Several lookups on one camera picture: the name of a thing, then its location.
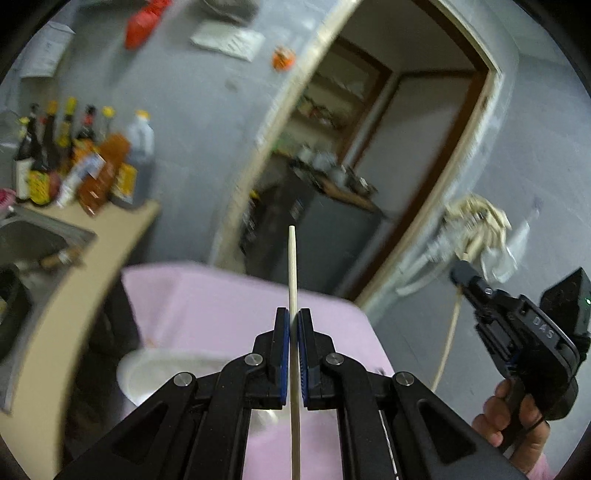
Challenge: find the steel sink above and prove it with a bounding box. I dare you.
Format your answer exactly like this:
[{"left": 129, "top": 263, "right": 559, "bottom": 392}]
[{"left": 0, "top": 203, "right": 99, "bottom": 411}]

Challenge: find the white rag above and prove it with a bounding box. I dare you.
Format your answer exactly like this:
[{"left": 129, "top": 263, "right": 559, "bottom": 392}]
[{"left": 479, "top": 216, "right": 533, "bottom": 283}]

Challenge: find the person's right hand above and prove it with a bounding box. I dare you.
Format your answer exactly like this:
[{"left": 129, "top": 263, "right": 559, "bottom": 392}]
[{"left": 471, "top": 379, "right": 553, "bottom": 462}]

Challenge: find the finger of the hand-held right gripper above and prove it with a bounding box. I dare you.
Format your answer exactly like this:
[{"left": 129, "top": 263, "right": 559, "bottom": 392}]
[{"left": 450, "top": 260, "right": 498, "bottom": 315}]

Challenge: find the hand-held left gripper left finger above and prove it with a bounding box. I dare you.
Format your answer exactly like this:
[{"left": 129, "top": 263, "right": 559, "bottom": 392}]
[{"left": 55, "top": 308, "right": 291, "bottom": 480}]

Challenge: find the white paper sheet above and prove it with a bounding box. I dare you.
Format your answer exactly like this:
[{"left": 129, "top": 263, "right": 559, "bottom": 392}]
[{"left": 19, "top": 22, "right": 75, "bottom": 78}]

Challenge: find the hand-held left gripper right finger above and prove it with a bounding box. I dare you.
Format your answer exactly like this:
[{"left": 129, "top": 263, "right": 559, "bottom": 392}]
[{"left": 297, "top": 308, "right": 532, "bottom": 480}]

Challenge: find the grey pipe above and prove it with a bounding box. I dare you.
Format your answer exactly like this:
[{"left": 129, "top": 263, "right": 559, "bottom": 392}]
[{"left": 396, "top": 256, "right": 446, "bottom": 297}]

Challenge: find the red plastic bag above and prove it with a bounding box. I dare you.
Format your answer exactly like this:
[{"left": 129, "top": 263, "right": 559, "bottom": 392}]
[{"left": 124, "top": 0, "right": 174, "bottom": 51}]

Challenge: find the rope mop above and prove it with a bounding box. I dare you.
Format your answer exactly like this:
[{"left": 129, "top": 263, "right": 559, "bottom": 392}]
[{"left": 431, "top": 193, "right": 512, "bottom": 391}]

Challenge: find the white wall socket panel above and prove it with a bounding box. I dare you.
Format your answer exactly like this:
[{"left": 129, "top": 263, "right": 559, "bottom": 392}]
[{"left": 191, "top": 21, "right": 265, "bottom": 63}]

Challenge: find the beige door frame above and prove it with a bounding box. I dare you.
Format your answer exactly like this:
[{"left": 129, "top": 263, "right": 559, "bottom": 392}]
[{"left": 210, "top": 0, "right": 505, "bottom": 308}]

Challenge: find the white bowl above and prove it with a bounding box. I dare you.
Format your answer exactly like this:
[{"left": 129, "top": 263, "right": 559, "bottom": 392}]
[{"left": 116, "top": 347, "right": 283, "bottom": 428}]

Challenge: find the group of dark condiment bottles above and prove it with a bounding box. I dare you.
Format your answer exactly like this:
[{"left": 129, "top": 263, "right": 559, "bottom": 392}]
[{"left": 13, "top": 97, "right": 117, "bottom": 208}]

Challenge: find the large dark liquid jug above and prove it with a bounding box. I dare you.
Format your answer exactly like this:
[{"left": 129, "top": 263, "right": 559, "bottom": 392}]
[{"left": 111, "top": 109, "right": 156, "bottom": 211}]

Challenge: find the wooden chopstick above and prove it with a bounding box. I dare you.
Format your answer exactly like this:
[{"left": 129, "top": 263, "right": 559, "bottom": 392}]
[{"left": 287, "top": 225, "right": 302, "bottom": 480}]

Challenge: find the black cabinet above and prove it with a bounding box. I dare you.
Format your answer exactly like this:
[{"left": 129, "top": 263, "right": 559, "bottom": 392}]
[{"left": 239, "top": 161, "right": 385, "bottom": 296}]

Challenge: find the wooden handled tool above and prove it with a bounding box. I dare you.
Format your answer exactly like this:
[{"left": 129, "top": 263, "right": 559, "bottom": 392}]
[{"left": 28, "top": 248, "right": 86, "bottom": 273}]

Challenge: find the orange-brown sauce bottle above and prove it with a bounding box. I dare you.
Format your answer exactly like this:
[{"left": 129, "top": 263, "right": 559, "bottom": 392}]
[{"left": 78, "top": 134, "right": 131, "bottom": 217}]

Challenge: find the beige kitchen counter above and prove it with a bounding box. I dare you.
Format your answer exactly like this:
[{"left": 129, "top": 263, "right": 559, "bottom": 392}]
[{"left": 0, "top": 198, "right": 162, "bottom": 480}]

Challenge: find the pink floral tablecloth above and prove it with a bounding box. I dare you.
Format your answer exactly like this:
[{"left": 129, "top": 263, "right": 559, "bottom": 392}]
[{"left": 121, "top": 263, "right": 399, "bottom": 480}]

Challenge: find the person's right forearm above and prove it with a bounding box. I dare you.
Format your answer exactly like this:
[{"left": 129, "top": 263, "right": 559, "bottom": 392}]
[{"left": 519, "top": 452, "right": 560, "bottom": 480}]

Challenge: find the orange wall plug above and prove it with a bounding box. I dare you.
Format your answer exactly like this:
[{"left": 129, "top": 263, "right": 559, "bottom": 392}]
[{"left": 272, "top": 46, "right": 296, "bottom": 71}]

